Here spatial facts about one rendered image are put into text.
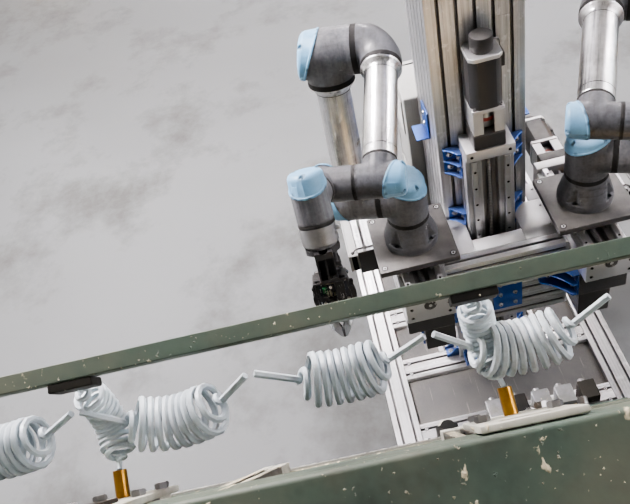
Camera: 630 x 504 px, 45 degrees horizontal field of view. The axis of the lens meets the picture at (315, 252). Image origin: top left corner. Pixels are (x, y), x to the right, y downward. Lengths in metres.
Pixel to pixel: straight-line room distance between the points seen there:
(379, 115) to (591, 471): 1.06
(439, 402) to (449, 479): 2.08
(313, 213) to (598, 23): 0.75
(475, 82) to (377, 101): 0.36
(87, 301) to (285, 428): 1.32
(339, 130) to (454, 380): 1.25
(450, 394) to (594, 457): 2.09
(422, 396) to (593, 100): 1.49
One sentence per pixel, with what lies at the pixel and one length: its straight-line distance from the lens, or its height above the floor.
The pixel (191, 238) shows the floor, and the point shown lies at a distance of 3.93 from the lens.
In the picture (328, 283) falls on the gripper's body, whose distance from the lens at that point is 1.48.
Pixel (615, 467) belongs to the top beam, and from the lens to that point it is 0.72.
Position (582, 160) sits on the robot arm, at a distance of 2.08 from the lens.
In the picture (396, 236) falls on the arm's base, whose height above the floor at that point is 1.09.
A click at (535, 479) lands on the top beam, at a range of 0.71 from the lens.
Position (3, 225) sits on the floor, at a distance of 4.64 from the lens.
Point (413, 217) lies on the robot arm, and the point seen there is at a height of 1.17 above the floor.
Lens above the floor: 2.56
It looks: 45 degrees down
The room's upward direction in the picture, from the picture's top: 16 degrees counter-clockwise
